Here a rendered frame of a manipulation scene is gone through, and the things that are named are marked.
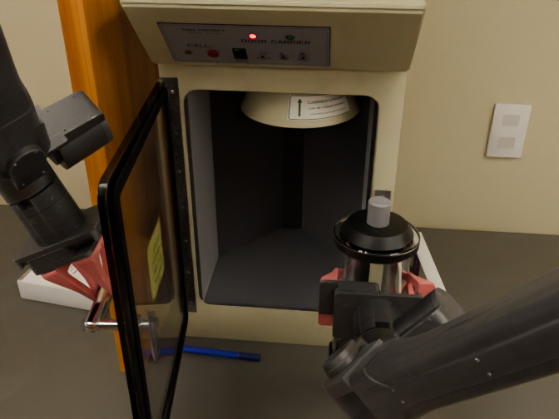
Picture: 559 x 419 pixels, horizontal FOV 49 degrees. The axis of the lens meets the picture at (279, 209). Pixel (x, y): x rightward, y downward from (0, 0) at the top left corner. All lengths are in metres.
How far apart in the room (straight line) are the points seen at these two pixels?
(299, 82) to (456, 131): 0.57
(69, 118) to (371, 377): 0.38
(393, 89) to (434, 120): 0.49
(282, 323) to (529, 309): 0.66
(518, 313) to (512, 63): 0.93
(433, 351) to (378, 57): 0.39
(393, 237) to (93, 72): 0.40
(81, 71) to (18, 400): 0.50
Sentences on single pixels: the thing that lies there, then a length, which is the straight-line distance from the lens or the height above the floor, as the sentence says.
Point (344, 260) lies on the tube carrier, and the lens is 0.77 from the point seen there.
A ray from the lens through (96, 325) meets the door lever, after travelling 0.69.
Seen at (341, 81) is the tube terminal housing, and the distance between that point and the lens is 0.80.
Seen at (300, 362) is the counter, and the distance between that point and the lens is 1.00.
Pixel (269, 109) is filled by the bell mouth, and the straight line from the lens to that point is 0.85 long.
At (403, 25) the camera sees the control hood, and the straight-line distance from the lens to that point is 0.69.
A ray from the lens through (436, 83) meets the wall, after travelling 1.27.
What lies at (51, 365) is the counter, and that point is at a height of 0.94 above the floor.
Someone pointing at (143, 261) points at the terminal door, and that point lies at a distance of 0.69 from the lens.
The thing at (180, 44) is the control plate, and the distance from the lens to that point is 0.75.
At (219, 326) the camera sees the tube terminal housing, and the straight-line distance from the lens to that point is 1.03.
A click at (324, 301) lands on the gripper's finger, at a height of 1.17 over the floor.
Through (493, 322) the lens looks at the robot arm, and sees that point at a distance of 0.41.
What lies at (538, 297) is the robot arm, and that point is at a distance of 0.39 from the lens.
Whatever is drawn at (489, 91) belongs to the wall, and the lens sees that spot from 1.29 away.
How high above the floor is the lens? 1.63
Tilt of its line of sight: 30 degrees down
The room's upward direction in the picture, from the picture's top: straight up
